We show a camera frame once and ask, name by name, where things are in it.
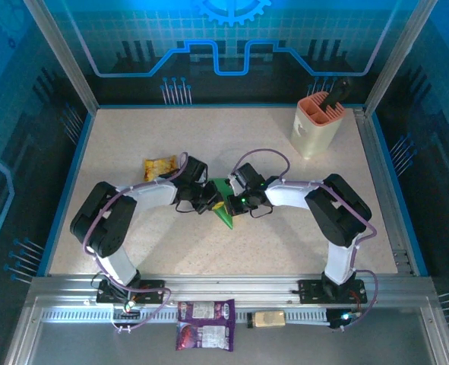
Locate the yellow snack bag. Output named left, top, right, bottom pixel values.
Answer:
left=143, top=155, right=179, bottom=183

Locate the cream knife holder orange top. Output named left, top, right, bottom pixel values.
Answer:
left=290, top=90, right=346, bottom=160

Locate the purple snack packet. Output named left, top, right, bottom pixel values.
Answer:
left=177, top=299, right=236, bottom=325
left=175, top=321, right=235, bottom=352

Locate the tan rectangular packet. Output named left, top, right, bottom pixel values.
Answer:
left=246, top=309, right=287, bottom=329

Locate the small circuit board with LED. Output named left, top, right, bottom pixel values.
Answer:
left=112, top=299, right=142, bottom=317
left=328, top=308, right=362, bottom=331

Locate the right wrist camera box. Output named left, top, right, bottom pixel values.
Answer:
left=226, top=171, right=244, bottom=192

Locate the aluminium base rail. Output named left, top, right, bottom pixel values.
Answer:
left=26, top=273, right=438, bottom=309

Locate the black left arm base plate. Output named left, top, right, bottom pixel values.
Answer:
left=96, top=279, right=166, bottom=305

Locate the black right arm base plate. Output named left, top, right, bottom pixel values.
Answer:
left=298, top=279, right=368, bottom=305

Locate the black knife handle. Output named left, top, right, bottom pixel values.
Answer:
left=322, top=77, right=353, bottom=115

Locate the aluminium side rail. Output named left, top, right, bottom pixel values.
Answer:
left=353, top=107, right=419, bottom=277

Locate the slotted grey cable duct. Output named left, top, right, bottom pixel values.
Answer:
left=40, top=306, right=331, bottom=325

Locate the aluminium frame post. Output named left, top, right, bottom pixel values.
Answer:
left=21, top=0, right=99, bottom=115
left=363, top=0, right=440, bottom=115

